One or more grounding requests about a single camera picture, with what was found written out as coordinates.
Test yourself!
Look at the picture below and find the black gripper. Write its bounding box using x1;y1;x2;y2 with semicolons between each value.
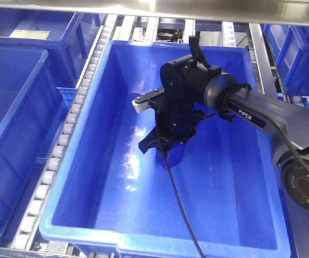
138;110;215;154

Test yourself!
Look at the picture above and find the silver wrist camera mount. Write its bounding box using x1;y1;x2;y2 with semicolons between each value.
132;87;164;113

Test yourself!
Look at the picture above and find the central blue plastic bin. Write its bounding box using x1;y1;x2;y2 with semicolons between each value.
39;41;291;257

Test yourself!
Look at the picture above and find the steel front shelf bar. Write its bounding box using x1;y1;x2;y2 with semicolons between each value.
0;0;309;26

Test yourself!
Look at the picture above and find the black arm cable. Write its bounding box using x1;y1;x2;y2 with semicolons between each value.
154;126;206;258

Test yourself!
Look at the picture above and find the back left blue bin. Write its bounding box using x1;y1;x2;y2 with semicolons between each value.
0;6;101;89

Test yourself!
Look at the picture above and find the left blue plastic bin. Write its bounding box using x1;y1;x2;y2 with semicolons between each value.
0;46;62;237

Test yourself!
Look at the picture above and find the blue plastic block part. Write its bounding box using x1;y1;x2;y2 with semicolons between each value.
156;144;186;169

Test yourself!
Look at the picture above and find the right blue plastic bin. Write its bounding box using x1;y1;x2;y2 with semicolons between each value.
263;24;309;96

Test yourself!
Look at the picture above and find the left white roller track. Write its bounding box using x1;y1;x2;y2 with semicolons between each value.
11;14;121;251

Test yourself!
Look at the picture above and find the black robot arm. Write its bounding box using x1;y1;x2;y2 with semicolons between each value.
133;35;309;212

